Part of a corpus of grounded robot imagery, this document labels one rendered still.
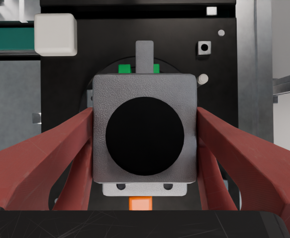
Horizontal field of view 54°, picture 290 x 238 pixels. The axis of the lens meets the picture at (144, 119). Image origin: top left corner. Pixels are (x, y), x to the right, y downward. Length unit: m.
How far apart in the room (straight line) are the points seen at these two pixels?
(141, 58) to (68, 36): 0.20
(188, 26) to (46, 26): 0.17
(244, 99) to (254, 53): 0.06
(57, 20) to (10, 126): 0.17
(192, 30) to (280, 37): 0.20
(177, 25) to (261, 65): 0.12
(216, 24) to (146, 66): 0.23
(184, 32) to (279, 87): 0.16
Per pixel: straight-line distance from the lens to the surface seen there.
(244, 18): 0.40
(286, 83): 0.42
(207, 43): 0.36
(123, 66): 0.28
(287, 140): 0.51
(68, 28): 0.35
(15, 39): 0.42
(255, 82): 0.39
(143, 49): 0.16
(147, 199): 0.25
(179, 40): 0.36
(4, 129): 0.44
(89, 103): 0.32
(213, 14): 0.38
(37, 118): 0.37
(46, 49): 0.35
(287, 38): 0.53
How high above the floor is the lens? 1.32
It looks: 89 degrees down
